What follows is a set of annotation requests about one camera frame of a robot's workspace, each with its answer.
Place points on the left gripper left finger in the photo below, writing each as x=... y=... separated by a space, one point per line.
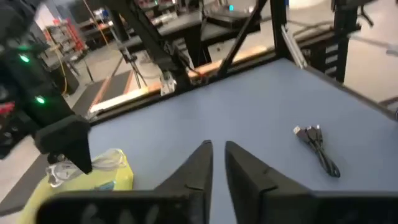
x=196 y=174

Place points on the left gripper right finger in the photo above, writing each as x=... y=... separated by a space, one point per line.
x=245 y=180

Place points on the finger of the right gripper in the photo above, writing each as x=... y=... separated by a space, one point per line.
x=82 y=158
x=55 y=158

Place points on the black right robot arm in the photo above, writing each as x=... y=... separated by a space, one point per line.
x=28 y=77

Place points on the yellow translucent plastic bin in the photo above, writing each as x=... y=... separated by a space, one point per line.
x=121 y=179

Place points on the black hazard-striped floor mat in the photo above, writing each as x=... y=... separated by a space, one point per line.
x=115 y=87

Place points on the blue-grey table mat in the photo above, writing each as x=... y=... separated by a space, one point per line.
x=248 y=102

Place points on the black tripod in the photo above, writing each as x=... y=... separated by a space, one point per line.
x=133 y=67

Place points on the red storage shelf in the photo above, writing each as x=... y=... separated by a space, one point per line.
x=66 y=34

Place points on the dark background table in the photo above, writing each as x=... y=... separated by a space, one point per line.
x=186 y=25

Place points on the black aluminium rig frame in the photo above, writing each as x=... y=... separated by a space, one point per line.
x=146 y=31

